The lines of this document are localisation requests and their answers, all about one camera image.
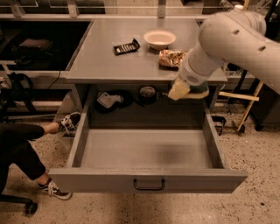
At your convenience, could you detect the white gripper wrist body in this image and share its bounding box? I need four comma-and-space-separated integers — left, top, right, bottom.
178, 58, 208, 86

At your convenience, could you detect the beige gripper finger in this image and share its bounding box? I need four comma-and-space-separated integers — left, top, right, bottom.
168, 76, 191, 101

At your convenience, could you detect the green and yellow sponge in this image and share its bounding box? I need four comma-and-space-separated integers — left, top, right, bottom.
186, 81, 209, 99

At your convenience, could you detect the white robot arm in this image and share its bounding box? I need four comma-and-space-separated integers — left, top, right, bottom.
168, 10, 280, 101

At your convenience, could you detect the grey cabinet counter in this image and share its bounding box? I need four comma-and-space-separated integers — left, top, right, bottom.
65, 17, 228, 112

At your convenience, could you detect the grey open top drawer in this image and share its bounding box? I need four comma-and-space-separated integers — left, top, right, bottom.
50, 97, 247, 193

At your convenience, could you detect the crumpled chip bag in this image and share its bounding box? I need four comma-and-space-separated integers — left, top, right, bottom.
159, 50, 187, 68

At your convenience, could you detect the black tape roll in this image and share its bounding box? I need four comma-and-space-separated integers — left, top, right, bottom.
138, 86, 158, 105

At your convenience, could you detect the white bowl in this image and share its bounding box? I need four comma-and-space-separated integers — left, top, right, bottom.
143, 30, 176, 50

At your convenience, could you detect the black snack bar wrapper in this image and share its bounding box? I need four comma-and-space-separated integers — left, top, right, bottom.
113, 38, 140, 56

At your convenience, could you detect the white tag on black object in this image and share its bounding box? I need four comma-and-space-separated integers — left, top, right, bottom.
94, 90, 134, 114

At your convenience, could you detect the white bottle on shelf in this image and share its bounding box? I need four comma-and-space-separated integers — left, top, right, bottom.
234, 4, 243, 12

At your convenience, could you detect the far black and white sneaker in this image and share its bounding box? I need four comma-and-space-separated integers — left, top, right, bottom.
58, 112, 81, 134

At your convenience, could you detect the black and white sneaker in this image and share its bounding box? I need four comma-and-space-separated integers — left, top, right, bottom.
37, 178, 72, 200
58, 112, 81, 134

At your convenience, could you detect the dark box on shelf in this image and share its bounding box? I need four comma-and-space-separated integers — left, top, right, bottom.
18, 38, 53, 55

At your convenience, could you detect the near black and white sneaker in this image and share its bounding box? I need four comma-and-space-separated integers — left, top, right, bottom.
37, 178, 72, 200

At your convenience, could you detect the person's leg in black trousers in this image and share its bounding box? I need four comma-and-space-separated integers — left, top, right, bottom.
0, 122, 60, 190

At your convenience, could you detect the office chair wheel base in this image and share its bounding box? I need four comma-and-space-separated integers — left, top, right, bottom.
0, 194, 38, 215

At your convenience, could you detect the wooden stick frame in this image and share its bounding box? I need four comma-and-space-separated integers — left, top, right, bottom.
218, 0, 265, 133

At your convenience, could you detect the black drawer handle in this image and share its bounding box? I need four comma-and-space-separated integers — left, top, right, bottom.
133, 178, 165, 191

